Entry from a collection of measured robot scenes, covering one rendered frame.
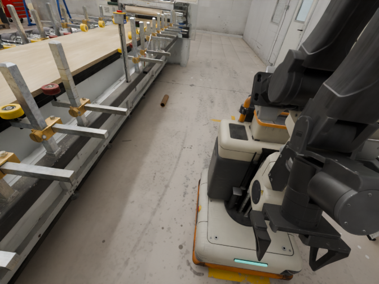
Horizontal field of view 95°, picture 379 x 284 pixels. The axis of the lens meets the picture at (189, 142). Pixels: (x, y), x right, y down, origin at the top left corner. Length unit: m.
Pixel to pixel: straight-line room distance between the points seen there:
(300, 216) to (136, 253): 1.21
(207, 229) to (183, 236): 0.32
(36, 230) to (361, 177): 1.51
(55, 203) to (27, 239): 0.24
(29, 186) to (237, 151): 0.93
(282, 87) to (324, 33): 0.09
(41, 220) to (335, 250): 1.48
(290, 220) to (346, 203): 0.12
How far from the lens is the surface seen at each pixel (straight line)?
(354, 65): 0.29
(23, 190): 0.97
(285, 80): 0.38
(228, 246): 1.18
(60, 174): 0.75
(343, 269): 1.85
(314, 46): 0.37
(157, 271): 1.39
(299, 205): 0.34
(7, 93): 1.27
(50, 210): 1.56
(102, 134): 0.88
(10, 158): 0.89
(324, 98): 0.30
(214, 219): 1.23
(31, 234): 1.52
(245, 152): 0.95
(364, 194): 0.27
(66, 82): 1.10
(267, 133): 0.95
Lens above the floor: 1.35
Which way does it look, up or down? 39 degrees down
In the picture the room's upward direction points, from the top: 7 degrees clockwise
